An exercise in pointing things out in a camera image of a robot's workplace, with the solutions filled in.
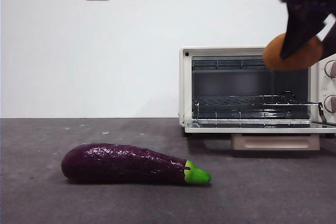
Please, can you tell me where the metal wire oven rack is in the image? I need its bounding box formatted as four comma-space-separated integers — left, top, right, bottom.
193, 91, 323, 109

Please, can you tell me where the cream Toshiba toaster oven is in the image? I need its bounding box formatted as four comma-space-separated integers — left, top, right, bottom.
179, 46, 336, 138

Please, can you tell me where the round beige oven knob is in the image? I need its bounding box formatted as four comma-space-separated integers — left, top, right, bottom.
324, 60, 336, 78
323, 95, 336, 113

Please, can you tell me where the purple eggplant with green stem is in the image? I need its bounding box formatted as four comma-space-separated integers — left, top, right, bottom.
61, 143, 212, 186

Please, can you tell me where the oven door with beige handle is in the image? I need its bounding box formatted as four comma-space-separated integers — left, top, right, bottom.
183, 119, 336, 152

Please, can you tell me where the brown potato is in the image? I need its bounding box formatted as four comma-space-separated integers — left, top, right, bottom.
262, 32, 324, 71

